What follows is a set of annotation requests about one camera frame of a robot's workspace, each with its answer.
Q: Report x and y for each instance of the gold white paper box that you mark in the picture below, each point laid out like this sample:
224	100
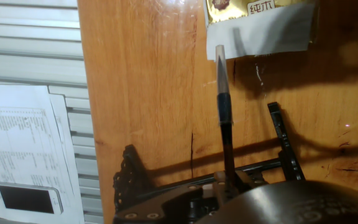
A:
259	31

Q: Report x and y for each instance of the white paper sheets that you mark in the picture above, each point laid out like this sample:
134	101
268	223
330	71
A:
20	149

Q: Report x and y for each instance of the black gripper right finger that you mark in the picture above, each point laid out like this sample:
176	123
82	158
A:
245	180

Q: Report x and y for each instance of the brown calligraphy brush clear cap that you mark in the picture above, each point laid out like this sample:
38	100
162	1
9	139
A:
225	115

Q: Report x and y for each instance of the white smartphone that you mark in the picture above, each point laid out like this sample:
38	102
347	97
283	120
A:
30	198

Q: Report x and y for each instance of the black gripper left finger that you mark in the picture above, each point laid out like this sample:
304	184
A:
221	180

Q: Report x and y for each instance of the black ornate pen rack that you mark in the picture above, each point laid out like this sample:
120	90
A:
286	146

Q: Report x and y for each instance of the brown wooden board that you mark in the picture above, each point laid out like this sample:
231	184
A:
154	109

